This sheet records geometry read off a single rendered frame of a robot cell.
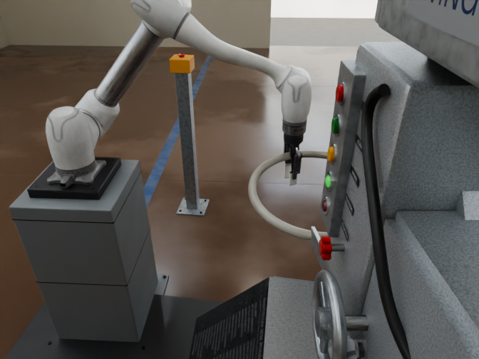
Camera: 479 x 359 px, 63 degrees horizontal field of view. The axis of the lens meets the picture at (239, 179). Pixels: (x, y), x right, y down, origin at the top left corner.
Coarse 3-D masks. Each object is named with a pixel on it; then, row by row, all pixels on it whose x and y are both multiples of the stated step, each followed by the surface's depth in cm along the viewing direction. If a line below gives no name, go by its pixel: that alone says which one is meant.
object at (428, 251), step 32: (384, 224) 49; (416, 224) 45; (448, 224) 45; (384, 256) 44; (416, 256) 42; (448, 256) 40; (384, 288) 44; (416, 288) 40; (448, 288) 36; (384, 320) 49; (416, 320) 40; (448, 320) 34; (384, 352) 49; (416, 352) 40; (448, 352) 34
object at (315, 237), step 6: (312, 228) 116; (312, 234) 115; (318, 234) 111; (312, 240) 115; (318, 240) 108; (318, 246) 107; (318, 252) 107; (318, 258) 107; (324, 264) 99; (354, 342) 74; (360, 342) 69; (360, 348) 68; (366, 348) 67; (360, 354) 68; (366, 354) 67
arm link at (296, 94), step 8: (288, 80) 134; (296, 80) 133; (304, 80) 133; (288, 88) 134; (296, 88) 132; (304, 88) 133; (288, 96) 135; (296, 96) 134; (304, 96) 134; (288, 104) 136; (296, 104) 135; (304, 104) 135; (288, 112) 138; (296, 112) 136; (304, 112) 137; (288, 120) 140; (296, 120) 139; (304, 120) 141
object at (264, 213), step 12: (276, 156) 150; (288, 156) 151; (312, 156) 153; (324, 156) 152; (264, 168) 145; (252, 180) 138; (252, 192) 132; (252, 204) 129; (264, 216) 124; (288, 228) 119; (300, 228) 119
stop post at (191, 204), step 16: (176, 64) 224; (192, 64) 230; (176, 80) 231; (192, 112) 246; (192, 128) 249; (192, 144) 252; (192, 160) 258; (192, 176) 265; (192, 192) 272; (192, 208) 279
